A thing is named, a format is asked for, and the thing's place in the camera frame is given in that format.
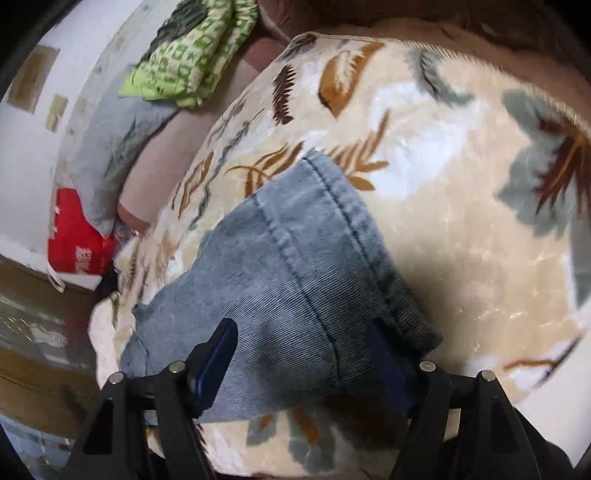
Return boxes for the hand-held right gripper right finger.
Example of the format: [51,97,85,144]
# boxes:
[365,318,542,480]

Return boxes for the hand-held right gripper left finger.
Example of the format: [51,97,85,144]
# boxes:
[69,318,241,480]

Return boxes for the blue denim pants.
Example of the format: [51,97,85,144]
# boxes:
[121,150,444,423]

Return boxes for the leaf printed cream blanket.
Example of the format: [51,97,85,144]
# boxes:
[88,31,591,478]

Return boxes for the red bag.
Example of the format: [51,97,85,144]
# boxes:
[47,187,118,291]

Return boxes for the pink bed sheet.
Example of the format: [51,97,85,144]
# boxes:
[115,0,591,229]

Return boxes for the grey pillow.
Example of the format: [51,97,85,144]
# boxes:
[67,85,178,238]

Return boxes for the green patterned cloth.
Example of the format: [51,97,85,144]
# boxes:
[117,0,259,109]

